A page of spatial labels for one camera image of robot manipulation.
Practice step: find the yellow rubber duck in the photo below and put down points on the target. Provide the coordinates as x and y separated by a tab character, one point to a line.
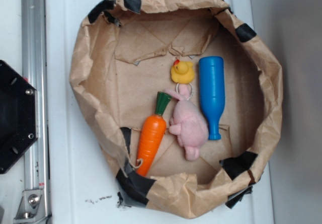
182	72

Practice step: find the orange plastic carrot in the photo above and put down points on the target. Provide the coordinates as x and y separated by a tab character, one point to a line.
152	134

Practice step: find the pink plush bunny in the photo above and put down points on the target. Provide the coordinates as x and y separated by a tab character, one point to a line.
187	123

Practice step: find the blue plastic bottle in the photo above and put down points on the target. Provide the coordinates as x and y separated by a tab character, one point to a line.
212	92

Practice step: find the brown paper bag bin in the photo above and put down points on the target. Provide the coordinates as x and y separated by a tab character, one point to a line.
122	59

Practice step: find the aluminium extrusion rail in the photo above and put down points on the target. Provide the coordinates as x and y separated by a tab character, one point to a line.
34	69

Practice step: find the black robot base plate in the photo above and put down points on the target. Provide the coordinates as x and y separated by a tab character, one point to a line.
18	116

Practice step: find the metal corner bracket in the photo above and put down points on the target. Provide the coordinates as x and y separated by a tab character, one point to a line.
31	208

